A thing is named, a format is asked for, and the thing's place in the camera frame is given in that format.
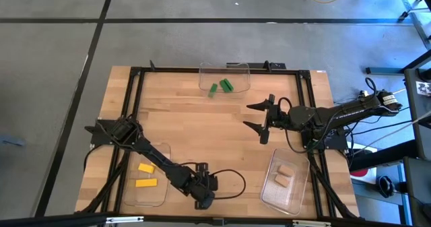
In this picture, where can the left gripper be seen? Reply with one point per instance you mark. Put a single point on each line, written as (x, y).
(202, 186)

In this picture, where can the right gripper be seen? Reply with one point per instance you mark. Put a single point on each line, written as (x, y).
(277, 117)

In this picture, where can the green wooden block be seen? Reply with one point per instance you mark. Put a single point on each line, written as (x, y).
(224, 86)
(229, 83)

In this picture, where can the long yellow block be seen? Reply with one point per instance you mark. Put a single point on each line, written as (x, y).
(146, 182)

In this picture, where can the small yellow block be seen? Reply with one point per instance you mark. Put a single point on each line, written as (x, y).
(146, 168)

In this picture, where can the natural wood block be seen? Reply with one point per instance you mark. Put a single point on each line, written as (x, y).
(286, 170)
(281, 180)

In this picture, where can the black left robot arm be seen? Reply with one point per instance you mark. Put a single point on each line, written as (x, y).
(158, 159)

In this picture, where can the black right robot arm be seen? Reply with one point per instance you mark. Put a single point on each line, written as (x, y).
(350, 110)

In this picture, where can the clear plastic bin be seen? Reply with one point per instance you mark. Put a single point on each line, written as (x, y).
(235, 68)
(286, 203)
(148, 196)

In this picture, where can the red round object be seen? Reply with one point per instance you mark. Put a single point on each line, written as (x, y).
(359, 173)

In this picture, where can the metal floor stand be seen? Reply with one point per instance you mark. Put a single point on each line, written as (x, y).
(384, 70)

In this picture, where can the black crossbar with silver brackets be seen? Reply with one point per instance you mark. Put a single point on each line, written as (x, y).
(67, 220)

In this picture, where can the black headset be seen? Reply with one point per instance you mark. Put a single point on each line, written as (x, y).
(384, 186)

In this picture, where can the dark grey cabinet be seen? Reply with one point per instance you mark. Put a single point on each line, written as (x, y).
(417, 119)

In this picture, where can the black white fiducial marker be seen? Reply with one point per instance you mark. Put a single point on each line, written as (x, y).
(423, 88)

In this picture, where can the black aluminium table frame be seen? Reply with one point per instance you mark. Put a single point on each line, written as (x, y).
(168, 70)

